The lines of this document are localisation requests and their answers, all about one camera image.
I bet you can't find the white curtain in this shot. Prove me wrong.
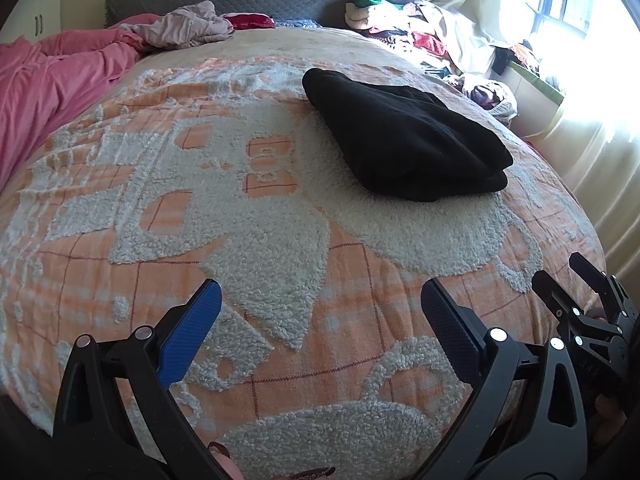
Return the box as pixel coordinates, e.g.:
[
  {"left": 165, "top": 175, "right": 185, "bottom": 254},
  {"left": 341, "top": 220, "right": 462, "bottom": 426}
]
[{"left": 417, "top": 0, "right": 640, "bottom": 281}]

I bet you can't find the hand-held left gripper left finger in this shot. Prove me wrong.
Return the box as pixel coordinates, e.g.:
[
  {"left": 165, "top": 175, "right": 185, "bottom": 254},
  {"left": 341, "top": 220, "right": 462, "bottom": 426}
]
[{"left": 52, "top": 279, "right": 231, "bottom": 480}]

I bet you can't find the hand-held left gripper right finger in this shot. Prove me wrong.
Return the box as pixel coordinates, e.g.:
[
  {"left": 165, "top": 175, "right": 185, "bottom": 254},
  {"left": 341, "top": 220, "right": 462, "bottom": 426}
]
[{"left": 421, "top": 277, "right": 587, "bottom": 480}]

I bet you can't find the orange and white fleece blanket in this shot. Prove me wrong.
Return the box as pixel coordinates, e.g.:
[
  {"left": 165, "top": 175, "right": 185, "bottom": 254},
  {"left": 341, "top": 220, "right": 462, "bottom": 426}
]
[{"left": 0, "top": 25, "right": 608, "bottom": 480}]

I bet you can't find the beige crumpled garment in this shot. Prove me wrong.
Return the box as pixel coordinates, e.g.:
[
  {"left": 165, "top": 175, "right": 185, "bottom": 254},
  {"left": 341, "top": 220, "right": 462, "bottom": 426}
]
[{"left": 132, "top": 1, "right": 235, "bottom": 51}]

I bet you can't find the black sweater with orange cuffs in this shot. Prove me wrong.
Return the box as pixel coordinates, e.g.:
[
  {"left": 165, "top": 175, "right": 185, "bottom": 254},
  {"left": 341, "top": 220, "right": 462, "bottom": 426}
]
[{"left": 302, "top": 67, "right": 515, "bottom": 203}]

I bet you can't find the pile of mixed clothes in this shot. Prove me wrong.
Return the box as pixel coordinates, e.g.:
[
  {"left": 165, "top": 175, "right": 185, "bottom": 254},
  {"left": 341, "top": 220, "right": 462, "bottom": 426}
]
[{"left": 345, "top": 0, "right": 518, "bottom": 121}]

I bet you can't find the red garment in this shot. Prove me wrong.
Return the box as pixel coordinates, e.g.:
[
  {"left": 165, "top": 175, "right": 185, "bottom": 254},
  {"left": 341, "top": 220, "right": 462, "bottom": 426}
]
[{"left": 222, "top": 12, "right": 275, "bottom": 31}]

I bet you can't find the green box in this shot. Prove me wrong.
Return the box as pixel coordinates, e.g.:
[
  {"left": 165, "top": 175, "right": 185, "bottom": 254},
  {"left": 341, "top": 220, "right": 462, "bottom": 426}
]
[{"left": 507, "top": 59, "right": 567, "bottom": 107}]

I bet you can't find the person's left hand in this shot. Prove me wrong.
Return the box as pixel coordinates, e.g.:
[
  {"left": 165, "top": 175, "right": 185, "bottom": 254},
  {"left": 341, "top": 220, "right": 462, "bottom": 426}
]
[{"left": 207, "top": 442, "right": 246, "bottom": 480}]

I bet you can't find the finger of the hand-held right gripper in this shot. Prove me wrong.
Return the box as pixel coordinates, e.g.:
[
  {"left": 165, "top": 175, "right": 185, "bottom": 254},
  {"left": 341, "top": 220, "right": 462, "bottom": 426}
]
[
  {"left": 532, "top": 270, "right": 581, "bottom": 323},
  {"left": 570, "top": 252, "right": 626, "bottom": 318}
]

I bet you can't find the cream wardrobe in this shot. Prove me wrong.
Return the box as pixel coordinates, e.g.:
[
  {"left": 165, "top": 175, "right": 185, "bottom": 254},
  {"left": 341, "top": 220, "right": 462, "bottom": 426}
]
[{"left": 0, "top": 0, "right": 68, "bottom": 48}]

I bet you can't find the pink duvet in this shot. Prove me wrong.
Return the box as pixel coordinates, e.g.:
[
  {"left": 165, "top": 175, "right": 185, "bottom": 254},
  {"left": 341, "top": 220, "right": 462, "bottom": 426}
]
[{"left": 0, "top": 15, "right": 153, "bottom": 191}]

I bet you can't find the person's right hand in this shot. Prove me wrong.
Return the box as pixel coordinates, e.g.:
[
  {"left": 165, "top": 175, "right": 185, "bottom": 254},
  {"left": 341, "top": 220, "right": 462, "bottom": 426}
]
[{"left": 592, "top": 395, "right": 628, "bottom": 448}]

